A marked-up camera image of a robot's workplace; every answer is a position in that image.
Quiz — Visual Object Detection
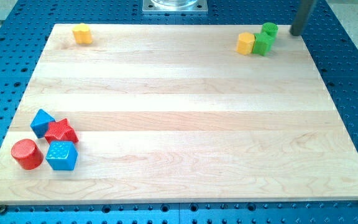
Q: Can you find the yellow heart block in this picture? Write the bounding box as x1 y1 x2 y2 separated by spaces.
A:
71 23 93 44

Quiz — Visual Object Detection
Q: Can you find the light wooden board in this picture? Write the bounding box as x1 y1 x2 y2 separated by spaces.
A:
0 24 358 205

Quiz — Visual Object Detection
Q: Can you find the yellow hexagon block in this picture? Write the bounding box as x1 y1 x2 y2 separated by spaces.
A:
236 32 255 55

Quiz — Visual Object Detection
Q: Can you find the green cube block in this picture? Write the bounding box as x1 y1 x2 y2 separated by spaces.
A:
252 32 275 56

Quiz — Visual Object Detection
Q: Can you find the red star block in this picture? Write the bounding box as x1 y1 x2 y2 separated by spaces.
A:
44 118 78 144

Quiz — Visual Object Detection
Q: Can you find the green cylinder block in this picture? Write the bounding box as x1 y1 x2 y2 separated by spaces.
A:
260 22 278 38

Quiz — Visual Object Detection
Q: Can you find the blue cube block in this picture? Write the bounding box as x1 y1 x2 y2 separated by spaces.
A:
46 141 78 170

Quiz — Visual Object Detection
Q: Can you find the blue triangle block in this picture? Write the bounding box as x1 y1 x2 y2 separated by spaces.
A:
30 109 55 139

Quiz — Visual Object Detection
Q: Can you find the red cylinder block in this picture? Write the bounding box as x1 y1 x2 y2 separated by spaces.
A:
11 139 44 170

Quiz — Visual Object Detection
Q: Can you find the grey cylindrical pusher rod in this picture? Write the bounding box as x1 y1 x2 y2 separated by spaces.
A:
290 0 317 36

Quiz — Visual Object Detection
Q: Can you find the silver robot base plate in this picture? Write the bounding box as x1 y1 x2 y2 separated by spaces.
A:
142 0 208 14

